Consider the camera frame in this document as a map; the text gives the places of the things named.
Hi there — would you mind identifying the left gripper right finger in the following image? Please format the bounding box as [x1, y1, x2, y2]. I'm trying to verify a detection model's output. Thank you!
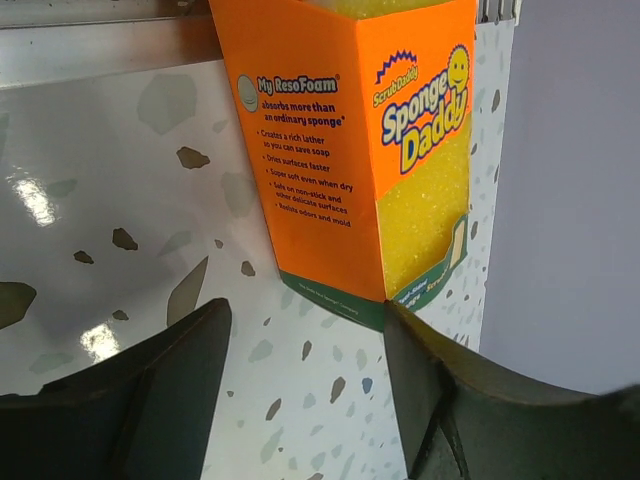
[383, 302, 639, 479]

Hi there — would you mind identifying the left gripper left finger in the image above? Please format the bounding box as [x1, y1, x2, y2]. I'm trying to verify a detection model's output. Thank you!
[1, 298, 232, 479]

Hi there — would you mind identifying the orange green sponge box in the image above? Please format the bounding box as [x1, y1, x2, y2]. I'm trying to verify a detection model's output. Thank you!
[211, 1, 476, 331]

